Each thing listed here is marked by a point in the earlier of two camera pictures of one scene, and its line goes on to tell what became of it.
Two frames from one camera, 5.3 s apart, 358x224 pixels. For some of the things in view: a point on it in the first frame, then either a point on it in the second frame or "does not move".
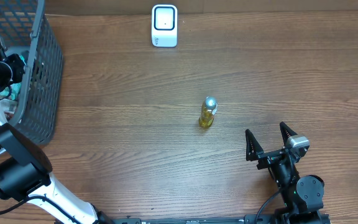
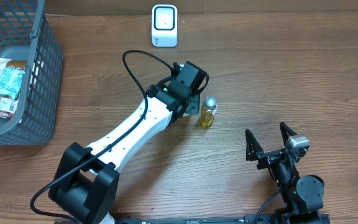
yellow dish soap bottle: (209, 107) does not move
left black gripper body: (14, 70) → (194, 102)
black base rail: (250, 218) does not move
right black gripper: (255, 152) does not move
